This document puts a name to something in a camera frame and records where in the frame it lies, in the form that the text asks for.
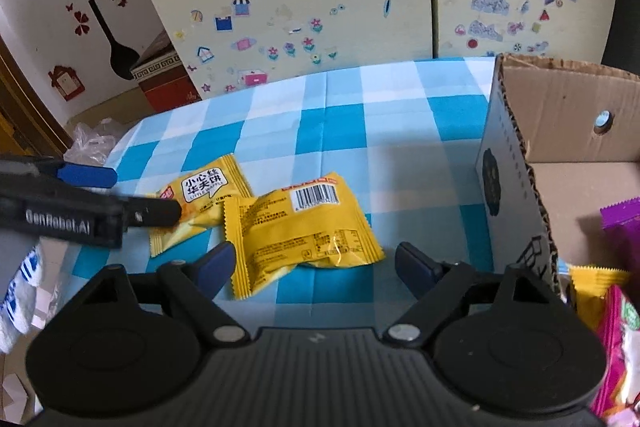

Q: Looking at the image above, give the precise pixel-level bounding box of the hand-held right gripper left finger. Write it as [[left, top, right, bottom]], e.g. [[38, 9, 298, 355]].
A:
[[90, 241, 251, 349]]

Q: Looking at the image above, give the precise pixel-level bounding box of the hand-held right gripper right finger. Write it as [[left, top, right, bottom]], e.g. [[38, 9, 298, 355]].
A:
[[382, 242, 553, 344]]

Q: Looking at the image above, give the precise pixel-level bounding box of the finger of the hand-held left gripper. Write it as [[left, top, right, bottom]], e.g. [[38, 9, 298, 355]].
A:
[[0, 154, 119, 190], [121, 194, 184, 229]]

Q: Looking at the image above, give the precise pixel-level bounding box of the yellow waffle snack packet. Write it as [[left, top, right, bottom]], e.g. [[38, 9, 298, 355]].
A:
[[145, 154, 253, 258]]

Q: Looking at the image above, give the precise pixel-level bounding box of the white blue snack packet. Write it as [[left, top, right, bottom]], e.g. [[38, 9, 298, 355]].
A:
[[0, 244, 43, 355]]

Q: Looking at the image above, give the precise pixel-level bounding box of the yellow barcode snack packet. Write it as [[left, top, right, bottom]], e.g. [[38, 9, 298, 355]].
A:
[[222, 172, 386, 300]]

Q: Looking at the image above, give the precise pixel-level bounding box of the shiny yellow snack packet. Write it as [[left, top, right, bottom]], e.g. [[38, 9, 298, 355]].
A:
[[567, 264, 633, 333]]

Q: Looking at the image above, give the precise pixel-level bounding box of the printed cardboard box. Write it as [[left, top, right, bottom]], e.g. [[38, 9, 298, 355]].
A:
[[475, 53, 640, 308]]

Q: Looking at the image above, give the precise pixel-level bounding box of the purple snack packet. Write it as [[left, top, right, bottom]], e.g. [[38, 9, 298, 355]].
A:
[[599, 198, 640, 273]]

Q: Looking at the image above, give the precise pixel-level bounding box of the pink snack packet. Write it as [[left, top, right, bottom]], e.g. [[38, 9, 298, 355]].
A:
[[587, 284, 640, 423]]

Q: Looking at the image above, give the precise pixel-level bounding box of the clear plastic bag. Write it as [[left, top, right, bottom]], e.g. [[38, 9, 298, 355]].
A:
[[62, 118, 121, 166]]

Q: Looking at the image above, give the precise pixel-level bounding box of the brown patterned carton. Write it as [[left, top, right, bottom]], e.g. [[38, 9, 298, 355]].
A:
[[129, 32, 202, 112]]

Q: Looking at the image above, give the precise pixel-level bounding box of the blue checkered tablecloth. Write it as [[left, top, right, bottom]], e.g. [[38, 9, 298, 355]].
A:
[[37, 57, 501, 333]]

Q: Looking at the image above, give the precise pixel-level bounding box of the white paper scrap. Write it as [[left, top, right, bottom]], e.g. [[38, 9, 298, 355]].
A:
[[0, 374, 31, 408]]

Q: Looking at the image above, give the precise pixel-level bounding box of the cream cabinet with stickers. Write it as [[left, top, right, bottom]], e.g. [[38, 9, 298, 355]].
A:
[[121, 0, 623, 102]]

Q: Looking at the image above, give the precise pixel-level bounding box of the wooden door frame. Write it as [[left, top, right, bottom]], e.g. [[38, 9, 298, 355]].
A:
[[0, 34, 76, 158]]

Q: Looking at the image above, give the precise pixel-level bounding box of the red house wall sticker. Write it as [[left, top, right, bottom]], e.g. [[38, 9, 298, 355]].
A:
[[47, 65, 85, 102]]

